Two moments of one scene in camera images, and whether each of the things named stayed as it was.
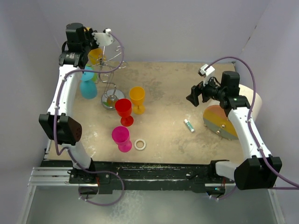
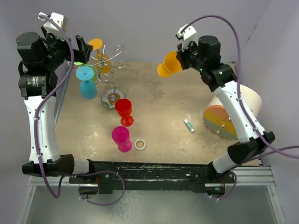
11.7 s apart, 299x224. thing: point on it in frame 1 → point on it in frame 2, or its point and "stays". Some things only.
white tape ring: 141,148 stays
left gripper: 89,34 → 82,54
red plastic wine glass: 123,107 stays
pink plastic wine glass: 120,135 stays
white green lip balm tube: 189,125 stays
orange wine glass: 137,94 → 171,65
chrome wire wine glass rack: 110,98 stays
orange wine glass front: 95,56 → 103,61
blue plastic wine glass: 88,88 stays
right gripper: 197,90 → 181,53
